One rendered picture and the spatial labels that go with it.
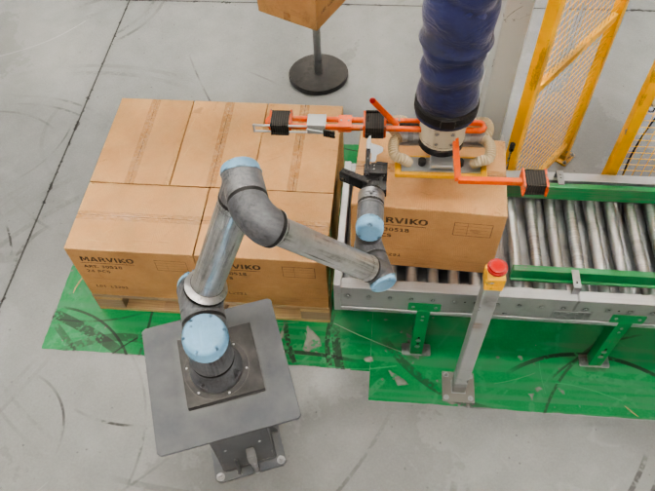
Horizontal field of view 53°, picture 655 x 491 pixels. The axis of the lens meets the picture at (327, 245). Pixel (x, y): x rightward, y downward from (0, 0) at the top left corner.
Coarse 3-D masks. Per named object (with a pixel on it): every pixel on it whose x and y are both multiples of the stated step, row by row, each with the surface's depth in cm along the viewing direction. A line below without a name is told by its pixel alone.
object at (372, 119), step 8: (368, 112) 242; (376, 112) 242; (368, 120) 240; (376, 120) 240; (384, 120) 238; (368, 128) 237; (376, 128) 236; (384, 128) 237; (376, 136) 240; (384, 136) 240
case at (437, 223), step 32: (384, 160) 266; (352, 192) 257; (416, 192) 255; (448, 192) 255; (480, 192) 254; (352, 224) 264; (384, 224) 261; (416, 224) 258; (448, 224) 256; (480, 224) 253; (416, 256) 276; (448, 256) 273; (480, 256) 270
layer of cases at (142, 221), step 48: (144, 144) 331; (192, 144) 330; (240, 144) 329; (288, 144) 328; (336, 144) 327; (96, 192) 314; (144, 192) 313; (192, 192) 312; (288, 192) 310; (336, 192) 330; (96, 240) 297; (144, 240) 296; (192, 240) 296; (96, 288) 323; (144, 288) 319; (240, 288) 311; (288, 288) 307
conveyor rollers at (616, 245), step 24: (528, 216) 297; (552, 216) 296; (576, 216) 297; (648, 216) 296; (528, 240) 291; (552, 240) 289; (576, 240) 288; (600, 240) 289; (552, 264) 284; (576, 264) 282; (600, 264) 281; (624, 264) 280; (600, 288) 275; (624, 288) 274; (648, 288) 273
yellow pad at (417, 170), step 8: (416, 160) 244; (424, 160) 241; (464, 160) 243; (400, 168) 243; (408, 168) 242; (416, 168) 242; (424, 168) 242; (464, 168) 241; (480, 168) 241; (400, 176) 242; (408, 176) 242; (416, 176) 242; (424, 176) 241; (432, 176) 241; (440, 176) 241; (448, 176) 240
